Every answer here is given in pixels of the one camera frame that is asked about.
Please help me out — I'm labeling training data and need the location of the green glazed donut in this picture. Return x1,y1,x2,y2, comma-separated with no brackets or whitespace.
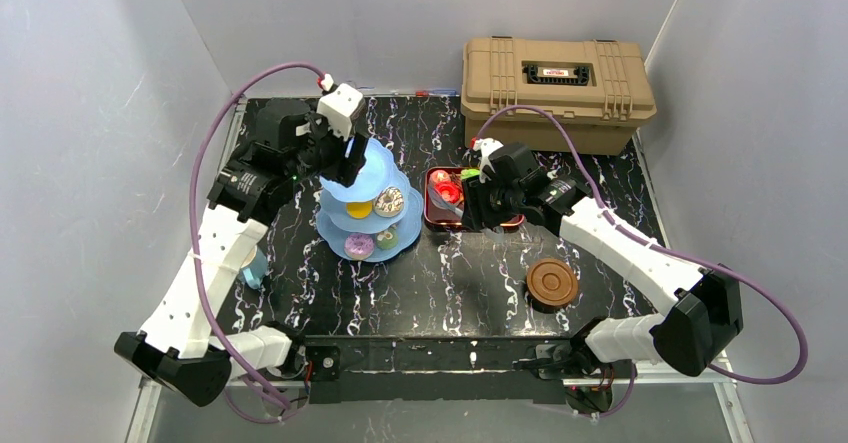
460,168,481,180

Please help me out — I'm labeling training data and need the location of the yellow cake slice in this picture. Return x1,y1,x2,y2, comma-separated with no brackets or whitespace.
345,200,373,220

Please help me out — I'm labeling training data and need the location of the red glazed donut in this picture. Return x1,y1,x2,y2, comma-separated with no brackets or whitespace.
433,181,463,206

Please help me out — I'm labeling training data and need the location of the blue three-tier cake stand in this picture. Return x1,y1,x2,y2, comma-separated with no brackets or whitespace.
316,138,424,263

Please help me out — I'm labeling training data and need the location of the red rectangular tray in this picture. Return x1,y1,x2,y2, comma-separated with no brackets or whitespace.
423,166,526,233

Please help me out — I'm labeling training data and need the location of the green sugared cake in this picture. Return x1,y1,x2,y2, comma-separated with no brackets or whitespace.
374,225,399,250

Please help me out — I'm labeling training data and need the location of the purple glazed donut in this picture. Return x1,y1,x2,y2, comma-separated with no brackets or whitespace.
344,233,376,261

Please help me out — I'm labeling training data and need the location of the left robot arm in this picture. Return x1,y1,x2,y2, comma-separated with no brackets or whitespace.
114,91,367,407

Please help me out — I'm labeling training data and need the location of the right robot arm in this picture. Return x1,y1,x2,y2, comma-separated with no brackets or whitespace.
462,138,743,377

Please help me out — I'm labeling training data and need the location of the pink sugared cake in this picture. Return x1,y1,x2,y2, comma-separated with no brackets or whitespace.
428,169,452,185

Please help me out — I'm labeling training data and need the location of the red blue pen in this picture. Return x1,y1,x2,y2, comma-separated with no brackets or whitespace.
414,88,458,98

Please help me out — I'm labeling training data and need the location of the round brown wooden box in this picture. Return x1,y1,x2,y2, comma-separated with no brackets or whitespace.
525,258,579,313

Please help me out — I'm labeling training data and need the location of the tan plastic toolbox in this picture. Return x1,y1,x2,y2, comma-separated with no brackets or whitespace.
460,37,657,155

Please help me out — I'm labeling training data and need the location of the light blue cup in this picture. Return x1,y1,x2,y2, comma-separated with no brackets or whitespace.
238,247,269,290

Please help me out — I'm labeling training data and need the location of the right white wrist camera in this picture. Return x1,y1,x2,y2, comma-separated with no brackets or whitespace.
471,137,503,183

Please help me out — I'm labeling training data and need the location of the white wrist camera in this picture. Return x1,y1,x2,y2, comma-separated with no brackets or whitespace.
317,83,364,141
471,137,503,183

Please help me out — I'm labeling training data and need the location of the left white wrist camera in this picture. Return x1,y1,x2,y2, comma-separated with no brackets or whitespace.
317,83,364,141

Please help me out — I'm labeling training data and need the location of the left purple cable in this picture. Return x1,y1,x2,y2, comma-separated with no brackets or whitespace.
188,62,333,426

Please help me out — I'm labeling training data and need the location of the purple cable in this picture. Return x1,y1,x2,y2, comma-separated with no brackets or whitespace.
471,105,810,421
188,62,333,426

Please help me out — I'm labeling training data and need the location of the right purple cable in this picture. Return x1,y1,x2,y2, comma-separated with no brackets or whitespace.
471,105,810,421

